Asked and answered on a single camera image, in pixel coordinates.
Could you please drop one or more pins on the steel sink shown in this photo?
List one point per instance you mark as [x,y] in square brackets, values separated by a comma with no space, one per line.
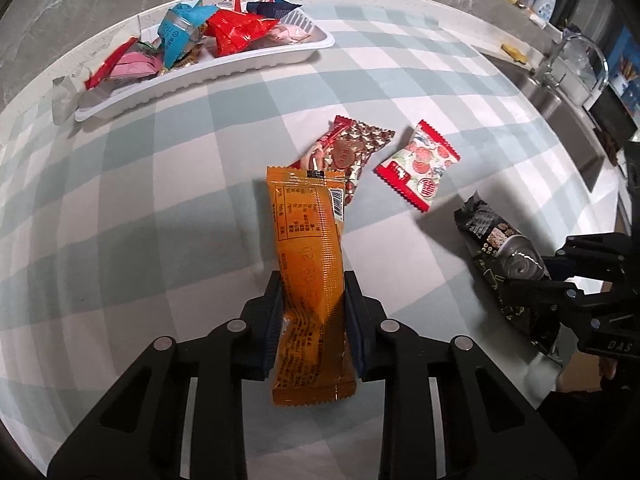
[550,110]

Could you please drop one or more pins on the metal faucet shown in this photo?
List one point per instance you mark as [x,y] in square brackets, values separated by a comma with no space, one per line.
[547,62]

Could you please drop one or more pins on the red white fruit packet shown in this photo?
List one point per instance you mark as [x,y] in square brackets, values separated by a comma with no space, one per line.
[420,165]

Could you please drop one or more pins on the brown patterned snack packet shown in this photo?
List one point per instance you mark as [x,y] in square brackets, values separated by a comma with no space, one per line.
[355,150]

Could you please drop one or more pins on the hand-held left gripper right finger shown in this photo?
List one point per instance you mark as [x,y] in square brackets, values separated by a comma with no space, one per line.
[354,330]

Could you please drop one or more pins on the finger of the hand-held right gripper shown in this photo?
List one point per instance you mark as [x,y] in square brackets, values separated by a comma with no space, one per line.
[550,295]
[595,255]

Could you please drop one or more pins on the green snack packet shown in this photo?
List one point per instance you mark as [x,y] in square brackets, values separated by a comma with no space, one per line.
[150,46]

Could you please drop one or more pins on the dark blue snack packet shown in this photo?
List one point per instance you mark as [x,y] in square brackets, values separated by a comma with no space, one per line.
[272,7]

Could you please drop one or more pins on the small yellow object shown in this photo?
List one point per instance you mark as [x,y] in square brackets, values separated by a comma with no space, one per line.
[515,53]

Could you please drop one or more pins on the orange snack packet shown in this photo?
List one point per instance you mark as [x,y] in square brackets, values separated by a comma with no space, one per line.
[310,260]

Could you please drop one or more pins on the thin red edged packet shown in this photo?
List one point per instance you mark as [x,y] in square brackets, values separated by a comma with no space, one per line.
[102,70]

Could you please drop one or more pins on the white plastic tray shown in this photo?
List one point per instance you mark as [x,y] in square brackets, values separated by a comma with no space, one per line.
[240,62]

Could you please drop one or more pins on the blue snack bag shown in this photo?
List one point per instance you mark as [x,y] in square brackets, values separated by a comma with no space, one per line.
[182,27]

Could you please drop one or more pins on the checked tablecloth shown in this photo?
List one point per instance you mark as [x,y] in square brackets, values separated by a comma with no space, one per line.
[150,210]

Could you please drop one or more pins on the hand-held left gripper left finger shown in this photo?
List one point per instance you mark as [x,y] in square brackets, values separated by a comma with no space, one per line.
[272,330]

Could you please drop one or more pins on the long pink snack packet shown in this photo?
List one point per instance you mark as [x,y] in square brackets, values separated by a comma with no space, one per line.
[135,65]

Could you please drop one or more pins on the white device dark screen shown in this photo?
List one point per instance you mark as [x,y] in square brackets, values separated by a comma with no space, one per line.
[607,112]

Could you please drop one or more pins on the black snack packet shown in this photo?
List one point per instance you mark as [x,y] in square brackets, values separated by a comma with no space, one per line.
[487,230]

